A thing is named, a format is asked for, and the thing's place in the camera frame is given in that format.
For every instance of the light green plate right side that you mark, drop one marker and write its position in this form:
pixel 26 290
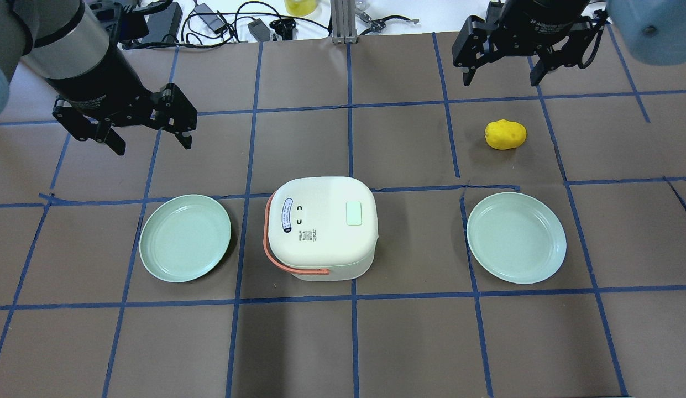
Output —
pixel 516 238

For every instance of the light green plate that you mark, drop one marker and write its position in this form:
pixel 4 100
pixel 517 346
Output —
pixel 516 238
pixel 185 238

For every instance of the black power adapter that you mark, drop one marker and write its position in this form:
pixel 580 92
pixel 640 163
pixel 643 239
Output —
pixel 210 18

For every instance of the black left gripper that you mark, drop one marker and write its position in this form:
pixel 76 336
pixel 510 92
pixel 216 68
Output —
pixel 101 78

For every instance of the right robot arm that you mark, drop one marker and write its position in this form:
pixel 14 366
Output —
pixel 654 31

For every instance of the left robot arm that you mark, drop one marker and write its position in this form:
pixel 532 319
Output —
pixel 74 47

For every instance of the white rice cooker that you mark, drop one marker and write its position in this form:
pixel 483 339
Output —
pixel 321 229

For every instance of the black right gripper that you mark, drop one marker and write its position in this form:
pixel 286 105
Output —
pixel 542 25

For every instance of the light green plate left side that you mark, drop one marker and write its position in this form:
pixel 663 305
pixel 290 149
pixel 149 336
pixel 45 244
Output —
pixel 185 238

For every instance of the yellow toy potato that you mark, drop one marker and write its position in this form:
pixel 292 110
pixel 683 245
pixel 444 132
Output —
pixel 505 134

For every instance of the yellow cup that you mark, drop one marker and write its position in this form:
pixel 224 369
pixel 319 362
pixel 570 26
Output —
pixel 300 7

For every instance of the aluminium frame post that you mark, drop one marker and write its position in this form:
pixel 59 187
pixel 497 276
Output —
pixel 344 26

